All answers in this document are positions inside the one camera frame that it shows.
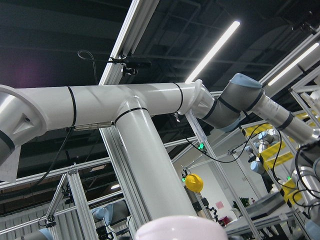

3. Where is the pink plastic cup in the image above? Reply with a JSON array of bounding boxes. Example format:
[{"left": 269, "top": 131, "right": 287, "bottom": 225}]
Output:
[{"left": 134, "top": 215, "right": 228, "bottom": 240}]

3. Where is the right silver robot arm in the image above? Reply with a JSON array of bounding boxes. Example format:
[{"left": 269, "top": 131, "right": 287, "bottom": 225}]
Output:
[{"left": 0, "top": 85, "right": 47, "bottom": 183}]

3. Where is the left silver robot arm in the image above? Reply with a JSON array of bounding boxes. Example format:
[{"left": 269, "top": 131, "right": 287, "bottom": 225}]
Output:
[{"left": 192, "top": 73, "right": 320, "bottom": 225}]

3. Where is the yellow hard hat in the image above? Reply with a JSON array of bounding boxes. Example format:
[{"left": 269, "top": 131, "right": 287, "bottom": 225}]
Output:
[{"left": 185, "top": 173, "right": 204, "bottom": 193}]

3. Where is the overhead black camera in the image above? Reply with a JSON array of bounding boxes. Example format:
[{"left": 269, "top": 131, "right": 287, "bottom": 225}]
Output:
[{"left": 107, "top": 56, "right": 152, "bottom": 77}]

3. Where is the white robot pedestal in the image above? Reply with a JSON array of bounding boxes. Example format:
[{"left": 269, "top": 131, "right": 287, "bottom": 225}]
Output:
[{"left": 0, "top": 79, "right": 216, "bottom": 223}]

